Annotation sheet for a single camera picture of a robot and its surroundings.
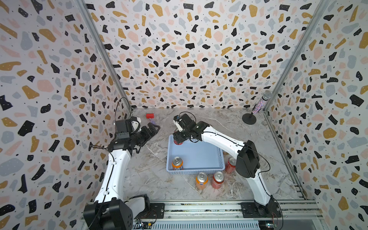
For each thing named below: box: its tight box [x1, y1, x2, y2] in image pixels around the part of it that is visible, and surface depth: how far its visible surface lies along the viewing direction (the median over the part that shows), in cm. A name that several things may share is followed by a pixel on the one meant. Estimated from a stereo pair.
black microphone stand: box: [241, 107, 257, 125], surface depth 118 cm
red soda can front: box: [211, 171, 225, 190], surface depth 76 cm
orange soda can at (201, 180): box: [195, 172, 209, 190], surface depth 76 cm
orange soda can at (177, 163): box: [171, 156, 184, 171], surface depth 82 cm
